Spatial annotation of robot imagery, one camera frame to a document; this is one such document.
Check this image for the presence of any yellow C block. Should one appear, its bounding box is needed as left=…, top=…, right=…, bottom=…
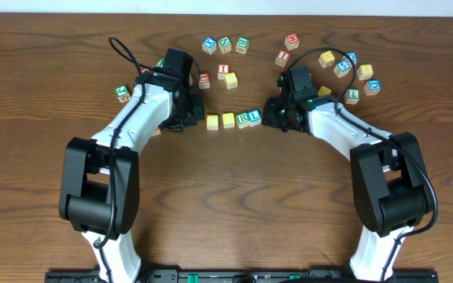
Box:
left=206, top=115, right=219, bottom=130

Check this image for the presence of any blue L block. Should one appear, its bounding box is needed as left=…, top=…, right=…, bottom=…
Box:
left=247, top=109, right=262, bottom=127

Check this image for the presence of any yellow o block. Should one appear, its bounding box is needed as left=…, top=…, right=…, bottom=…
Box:
left=318, top=86, right=332, bottom=97
left=222, top=112, right=236, bottom=129

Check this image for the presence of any green R block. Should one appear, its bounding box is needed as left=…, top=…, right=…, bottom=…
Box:
left=235, top=112, right=250, bottom=129

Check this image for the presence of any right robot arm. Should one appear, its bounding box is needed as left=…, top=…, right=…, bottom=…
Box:
left=262, top=96, right=438, bottom=282

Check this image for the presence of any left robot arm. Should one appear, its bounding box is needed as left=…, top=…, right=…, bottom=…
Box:
left=59, top=70, right=204, bottom=282

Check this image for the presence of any red U block middle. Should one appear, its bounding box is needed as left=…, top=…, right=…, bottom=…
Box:
left=198, top=72, right=211, bottom=89

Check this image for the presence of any red A block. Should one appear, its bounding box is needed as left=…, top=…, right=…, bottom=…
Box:
left=152, top=127, right=161, bottom=137

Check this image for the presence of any yellow S block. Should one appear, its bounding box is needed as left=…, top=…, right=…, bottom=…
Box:
left=224, top=72, right=238, bottom=89

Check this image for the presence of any red i block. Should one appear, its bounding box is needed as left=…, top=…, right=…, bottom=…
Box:
left=275, top=50, right=290, bottom=68
left=217, top=64, right=230, bottom=80

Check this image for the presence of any green F block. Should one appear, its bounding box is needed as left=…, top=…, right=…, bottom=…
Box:
left=156, top=58, right=164, bottom=68

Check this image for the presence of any red I block right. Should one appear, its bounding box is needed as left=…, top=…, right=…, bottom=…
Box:
left=275, top=50, right=290, bottom=68

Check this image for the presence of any blue X block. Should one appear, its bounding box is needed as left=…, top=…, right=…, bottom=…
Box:
left=202, top=37, right=217, bottom=55

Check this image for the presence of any yellow W block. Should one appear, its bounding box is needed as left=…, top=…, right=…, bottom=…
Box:
left=319, top=50, right=335, bottom=68

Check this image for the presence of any green 7 block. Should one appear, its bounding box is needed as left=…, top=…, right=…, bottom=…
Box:
left=344, top=88, right=361, bottom=105

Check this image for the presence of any blue 5 block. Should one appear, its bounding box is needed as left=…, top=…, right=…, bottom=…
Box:
left=333, top=61, right=352, bottom=78

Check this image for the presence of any green N block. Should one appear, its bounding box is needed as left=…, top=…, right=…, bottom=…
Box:
left=218, top=36, right=232, bottom=53

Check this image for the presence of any red W block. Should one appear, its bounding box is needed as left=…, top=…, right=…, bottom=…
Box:
left=285, top=33, right=300, bottom=50

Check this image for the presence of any green J block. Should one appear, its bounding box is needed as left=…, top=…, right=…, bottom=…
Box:
left=115, top=85, right=131, bottom=103

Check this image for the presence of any green B block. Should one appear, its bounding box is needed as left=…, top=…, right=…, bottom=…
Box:
left=235, top=37, right=250, bottom=54

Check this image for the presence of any blue D block upper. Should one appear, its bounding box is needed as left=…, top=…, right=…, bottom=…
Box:
left=342, top=52, right=358, bottom=66

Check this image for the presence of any blue d block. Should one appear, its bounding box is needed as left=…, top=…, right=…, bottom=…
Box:
left=364, top=79, right=381, bottom=96
left=342, top=52, right=358, bottom=66

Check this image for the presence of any yellow 8 block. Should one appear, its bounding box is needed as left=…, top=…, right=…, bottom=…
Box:
left=357, top=64, right=374, bottom=81

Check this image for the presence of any blue D block lower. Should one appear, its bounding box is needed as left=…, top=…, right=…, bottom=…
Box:
left=364, top=79, right=381, bottom=96

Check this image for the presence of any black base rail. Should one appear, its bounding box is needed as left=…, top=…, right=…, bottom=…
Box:
left=44, top=268, right=440, bottom=283

